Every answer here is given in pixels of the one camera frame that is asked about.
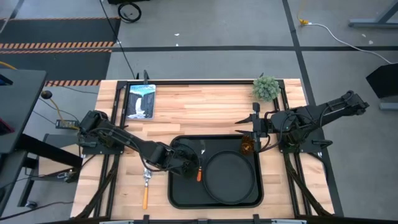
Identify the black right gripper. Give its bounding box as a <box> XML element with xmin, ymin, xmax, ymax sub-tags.
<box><xmin>234</xmin><ymin>101</ymin><xmax>275</xmax><ymax>154</ymax></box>

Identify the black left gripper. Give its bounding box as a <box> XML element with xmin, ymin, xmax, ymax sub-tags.
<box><xmin>167</xmin><ymin>138</ymin><xmax>203</xmax><ymax>180</ymax></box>

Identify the fork with orange handle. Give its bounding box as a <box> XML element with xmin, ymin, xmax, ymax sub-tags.
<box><xmin>196</xmin><ymin>148</ymin><xmax>206</xmax><ymax>183</ymax></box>

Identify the amber translucent cup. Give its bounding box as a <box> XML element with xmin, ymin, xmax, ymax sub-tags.
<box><xmin>241</xmin><ymin>134</ymin><xmax>256</xmax><ymax>156</ymax></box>

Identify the black round plate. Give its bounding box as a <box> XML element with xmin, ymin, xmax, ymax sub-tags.
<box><xmin>202</xmin><ymin>150</ymin><xmax>256</xmax><ymax>205</ymax></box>

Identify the spoon with yellow handle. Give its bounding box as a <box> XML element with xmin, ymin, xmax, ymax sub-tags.
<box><xmin>142</xmin><ymin>167</ymin><xmax>153</xmax><ymax>210</ymax></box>

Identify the black rectangular tray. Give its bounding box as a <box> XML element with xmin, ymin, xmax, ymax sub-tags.
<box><xmin>167</xmin><ymin>134</ymin><xmax>265</xmax><ymax>210</ymax></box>

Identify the small green artificial plant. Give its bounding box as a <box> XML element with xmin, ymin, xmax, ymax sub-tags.
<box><xmin>252</xmin><ymin>73</ymin><xmax>281</xmax><ymax>102</ymax></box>

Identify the waterfall picture card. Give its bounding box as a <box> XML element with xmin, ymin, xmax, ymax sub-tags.
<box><xmin>126</xmin><ymin>83</ymin><xmax>157</xmax><ymax>120</ymax></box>

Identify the black power adapter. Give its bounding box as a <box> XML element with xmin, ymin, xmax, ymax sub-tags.
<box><xmin>55</xmin><ymin>119</ymin><xmax>78</xmax><ymax>129</ymax></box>

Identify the black angular box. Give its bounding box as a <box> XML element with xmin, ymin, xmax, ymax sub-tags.
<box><xmin>365</xmin><ymin>63</ymin><xmax>398</xmax><ymax>99</ymax></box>

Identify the grey metal table leg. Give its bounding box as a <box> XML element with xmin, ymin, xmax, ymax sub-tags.
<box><xmin>348</xmin><ymin>2</ymin><xmax>398</xmax><ymax>30</ymax></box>

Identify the black floor mat striped edge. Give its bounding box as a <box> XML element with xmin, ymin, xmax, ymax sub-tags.
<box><xmin>0</xmin><ymin>17</ymin><xmax>122</xmax><ymax>87</ymax></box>

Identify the dark grey desk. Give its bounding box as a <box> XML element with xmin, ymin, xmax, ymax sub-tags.
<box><xmin>0</xmin><ymin>68</ymin><xmax>48</xmax><ymax>197</ymax></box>

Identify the red-edged device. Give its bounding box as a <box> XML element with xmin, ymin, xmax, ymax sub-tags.
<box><xmin>0</xmin><ymin>117</ymin><xmax>15</xmax><ymax>136</ymax></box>

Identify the black aluminium table frame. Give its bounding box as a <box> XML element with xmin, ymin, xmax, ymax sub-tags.
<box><xmin>74</xmin><ymin>78</ymin><xmax>345</xmax><ymax>222</ymax></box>

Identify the white floor cable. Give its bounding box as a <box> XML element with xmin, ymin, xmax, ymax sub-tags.
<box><xmin>308</xmin><ymin>22</ymin><xmax>396</xmax><ymax>65</ymax></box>

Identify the long black floor cable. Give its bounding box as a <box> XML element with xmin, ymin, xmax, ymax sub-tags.
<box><xmin>98</xmin><ymin>0</ymin><xmax>137</xmax><ymax>80</ymax></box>

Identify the coiled black cable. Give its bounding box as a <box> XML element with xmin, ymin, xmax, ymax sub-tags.
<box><xmin>117</xmin><ymin>1</ymin><xmax>142</xmax><ymax>24</ymax></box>

